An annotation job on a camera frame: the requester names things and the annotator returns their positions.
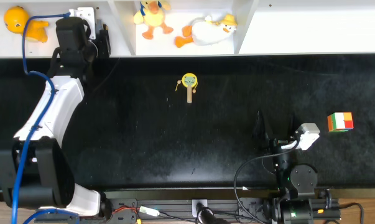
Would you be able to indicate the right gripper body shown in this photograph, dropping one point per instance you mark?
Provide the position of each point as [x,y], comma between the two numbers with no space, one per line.
[275,146]

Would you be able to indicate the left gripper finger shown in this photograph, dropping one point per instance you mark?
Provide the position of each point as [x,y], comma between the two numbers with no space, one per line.
[104,40]

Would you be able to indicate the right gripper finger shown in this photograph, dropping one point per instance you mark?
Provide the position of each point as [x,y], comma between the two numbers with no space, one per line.
[261,130]
[293,127]

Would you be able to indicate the many-coloured puzzle cube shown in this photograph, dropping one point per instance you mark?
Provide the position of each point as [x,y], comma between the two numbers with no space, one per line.
[340,122]

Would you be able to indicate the yellow rattle drum toy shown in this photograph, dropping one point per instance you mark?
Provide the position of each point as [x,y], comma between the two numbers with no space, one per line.
[189,80]

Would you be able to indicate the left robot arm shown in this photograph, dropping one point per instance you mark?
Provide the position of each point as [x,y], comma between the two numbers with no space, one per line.
[62,102]

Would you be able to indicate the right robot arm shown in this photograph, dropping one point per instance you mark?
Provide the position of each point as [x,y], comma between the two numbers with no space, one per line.
[302,180]

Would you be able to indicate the yellow rubber duck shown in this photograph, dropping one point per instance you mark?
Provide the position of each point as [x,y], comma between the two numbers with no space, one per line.
[16,19]

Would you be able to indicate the white shelf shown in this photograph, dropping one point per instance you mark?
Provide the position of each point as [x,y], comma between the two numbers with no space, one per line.
[299,31]

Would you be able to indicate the white plush duck, yellow hat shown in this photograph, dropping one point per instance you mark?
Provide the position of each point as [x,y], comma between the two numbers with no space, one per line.
[207,32]

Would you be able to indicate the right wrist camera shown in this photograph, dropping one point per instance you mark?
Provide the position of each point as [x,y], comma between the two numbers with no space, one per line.
[308,135]

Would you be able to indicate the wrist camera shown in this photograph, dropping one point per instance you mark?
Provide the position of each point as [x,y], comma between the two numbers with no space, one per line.
[308,135]
[84,15]

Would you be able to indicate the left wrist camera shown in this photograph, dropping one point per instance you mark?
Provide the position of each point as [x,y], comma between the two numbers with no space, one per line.
[84,15]

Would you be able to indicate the mounting rail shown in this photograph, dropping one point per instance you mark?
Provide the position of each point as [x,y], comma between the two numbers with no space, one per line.
[181,211]

